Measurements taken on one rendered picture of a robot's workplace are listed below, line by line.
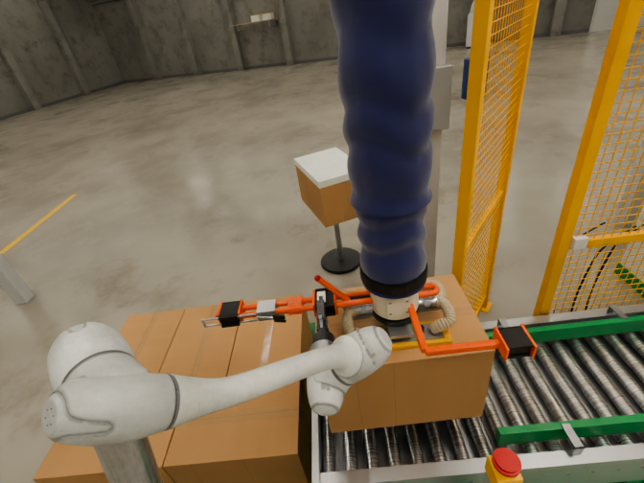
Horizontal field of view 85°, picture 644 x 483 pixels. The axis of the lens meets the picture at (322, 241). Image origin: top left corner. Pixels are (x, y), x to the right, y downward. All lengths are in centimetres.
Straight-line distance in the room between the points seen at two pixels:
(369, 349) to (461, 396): 65
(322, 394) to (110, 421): 52
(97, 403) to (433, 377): 103
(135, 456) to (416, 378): 87
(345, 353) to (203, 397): 34
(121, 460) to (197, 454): 92
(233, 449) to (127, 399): 117
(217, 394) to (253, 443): 103
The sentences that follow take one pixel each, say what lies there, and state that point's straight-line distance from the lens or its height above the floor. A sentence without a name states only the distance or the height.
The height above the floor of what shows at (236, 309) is 123.
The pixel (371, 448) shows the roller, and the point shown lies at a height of 55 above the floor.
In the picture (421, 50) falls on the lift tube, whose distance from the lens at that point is 89.
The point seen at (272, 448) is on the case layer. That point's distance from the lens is 178.
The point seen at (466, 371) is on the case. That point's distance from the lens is 139.
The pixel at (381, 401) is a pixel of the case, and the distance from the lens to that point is 144.
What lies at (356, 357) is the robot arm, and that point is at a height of 137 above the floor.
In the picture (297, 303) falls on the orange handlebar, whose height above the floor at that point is 122.
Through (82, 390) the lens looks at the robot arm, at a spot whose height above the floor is 165.
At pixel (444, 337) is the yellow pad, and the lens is 132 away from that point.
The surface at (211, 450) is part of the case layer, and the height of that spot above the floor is 54.
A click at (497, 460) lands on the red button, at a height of 104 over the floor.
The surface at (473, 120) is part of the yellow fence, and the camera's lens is 151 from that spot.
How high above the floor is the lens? 210
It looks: 34 degrees down
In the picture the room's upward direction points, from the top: 10 degrees counter-clockwise
